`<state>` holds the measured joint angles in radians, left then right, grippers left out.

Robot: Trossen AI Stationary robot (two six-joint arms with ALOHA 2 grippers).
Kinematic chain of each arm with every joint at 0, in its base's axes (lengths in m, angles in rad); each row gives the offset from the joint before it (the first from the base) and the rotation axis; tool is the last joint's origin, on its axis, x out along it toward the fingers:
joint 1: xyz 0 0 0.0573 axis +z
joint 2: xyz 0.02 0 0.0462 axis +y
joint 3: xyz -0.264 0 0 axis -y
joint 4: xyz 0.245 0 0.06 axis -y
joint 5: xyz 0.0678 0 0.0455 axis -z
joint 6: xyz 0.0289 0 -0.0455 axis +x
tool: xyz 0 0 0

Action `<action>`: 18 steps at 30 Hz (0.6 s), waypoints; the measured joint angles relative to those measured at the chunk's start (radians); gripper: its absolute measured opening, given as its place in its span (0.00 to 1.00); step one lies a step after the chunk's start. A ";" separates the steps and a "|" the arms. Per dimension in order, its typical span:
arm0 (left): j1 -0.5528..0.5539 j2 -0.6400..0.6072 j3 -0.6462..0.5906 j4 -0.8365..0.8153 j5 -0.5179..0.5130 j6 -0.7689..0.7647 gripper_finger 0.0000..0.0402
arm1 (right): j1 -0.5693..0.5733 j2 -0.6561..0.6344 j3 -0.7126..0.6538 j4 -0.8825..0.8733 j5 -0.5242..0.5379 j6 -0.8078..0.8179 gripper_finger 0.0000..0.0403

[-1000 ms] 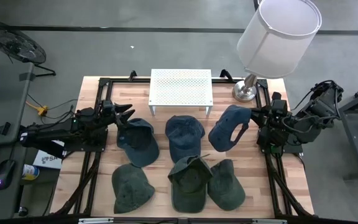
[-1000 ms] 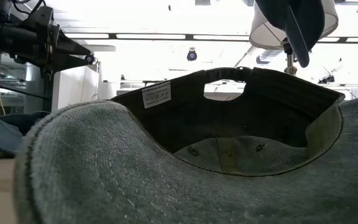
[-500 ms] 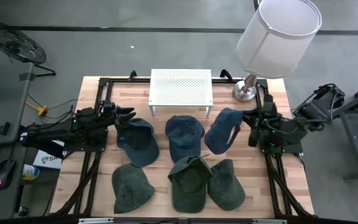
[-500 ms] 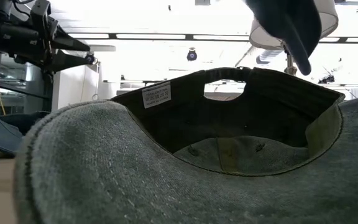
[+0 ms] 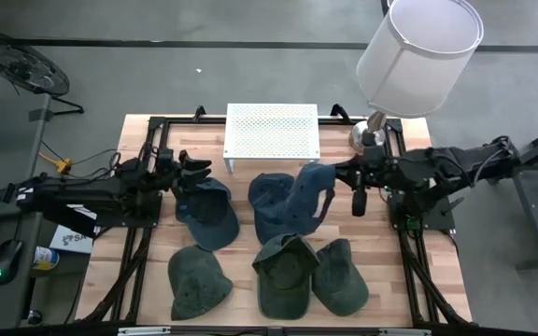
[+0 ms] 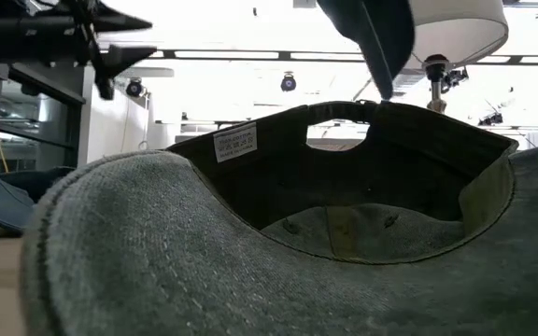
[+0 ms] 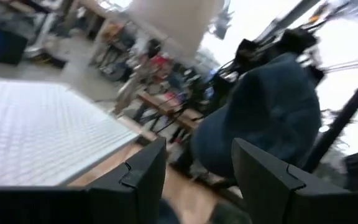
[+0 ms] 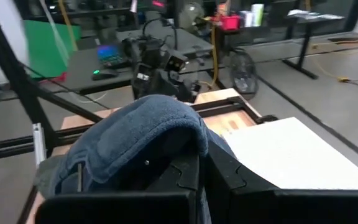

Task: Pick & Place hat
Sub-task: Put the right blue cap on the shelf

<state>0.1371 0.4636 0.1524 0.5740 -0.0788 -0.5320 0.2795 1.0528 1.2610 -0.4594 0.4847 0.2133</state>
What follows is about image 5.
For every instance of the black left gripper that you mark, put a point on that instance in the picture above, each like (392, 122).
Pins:
(170, 175)

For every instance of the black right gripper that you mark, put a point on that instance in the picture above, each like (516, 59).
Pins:
(376, 165)

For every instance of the blue denim baseball cap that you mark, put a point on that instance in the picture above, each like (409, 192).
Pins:
(311, 182)
(264, 196)
(208, 219)

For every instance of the green baseball cap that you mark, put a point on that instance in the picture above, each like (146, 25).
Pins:
(283, 280)
(339, 280)
(196, 284)

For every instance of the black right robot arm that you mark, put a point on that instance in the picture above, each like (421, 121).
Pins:
(460, 161)

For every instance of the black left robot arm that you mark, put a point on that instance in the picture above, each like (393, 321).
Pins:
(87, 193)

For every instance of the silver lamp base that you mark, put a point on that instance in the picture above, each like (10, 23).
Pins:
(367, 137)

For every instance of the black table clamp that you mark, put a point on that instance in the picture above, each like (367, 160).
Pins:
(341, 112)
(199, 113)

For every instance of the white perforated metal shelf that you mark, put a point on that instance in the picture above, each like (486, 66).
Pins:
(271, 133)

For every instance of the white lamp shade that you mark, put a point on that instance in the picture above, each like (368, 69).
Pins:
(414, 60)

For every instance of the yellow power plug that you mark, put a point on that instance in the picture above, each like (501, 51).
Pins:
(65, 165)

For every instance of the black bar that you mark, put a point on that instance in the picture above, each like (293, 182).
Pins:
(73, 224)

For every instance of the white printed cardboard box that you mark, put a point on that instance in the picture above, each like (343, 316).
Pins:
(70, 240)

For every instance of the white blue can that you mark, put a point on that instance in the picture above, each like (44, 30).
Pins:
(46, 258)

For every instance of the black wedge stand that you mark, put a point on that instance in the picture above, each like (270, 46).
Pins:
(2, 193)

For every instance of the black floor fan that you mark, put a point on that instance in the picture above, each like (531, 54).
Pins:
(21, 65)

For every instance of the black computer mouse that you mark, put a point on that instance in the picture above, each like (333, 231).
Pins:
(6, 261)

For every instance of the black round knob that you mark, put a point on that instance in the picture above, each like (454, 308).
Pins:
(34, 317)

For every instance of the black aluminium table frame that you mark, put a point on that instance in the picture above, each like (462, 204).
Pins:
(187, 121)

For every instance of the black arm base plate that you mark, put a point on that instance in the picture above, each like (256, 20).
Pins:
(154, 222)
(442, 221)

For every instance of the silver metal bracket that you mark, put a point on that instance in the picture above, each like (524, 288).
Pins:
(143, 331)
(404, 332)

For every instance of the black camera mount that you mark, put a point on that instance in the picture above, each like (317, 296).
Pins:
(274, 331)

